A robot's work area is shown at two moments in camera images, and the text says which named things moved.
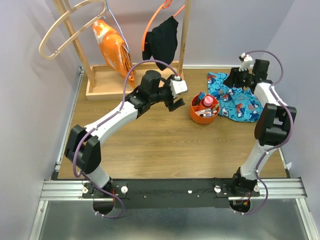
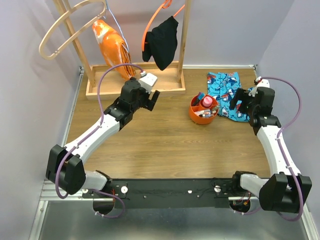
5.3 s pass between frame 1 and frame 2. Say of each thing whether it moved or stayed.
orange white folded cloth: stayed
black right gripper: moved
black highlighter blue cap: stayed
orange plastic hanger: stayed
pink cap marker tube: stayed
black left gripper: moved
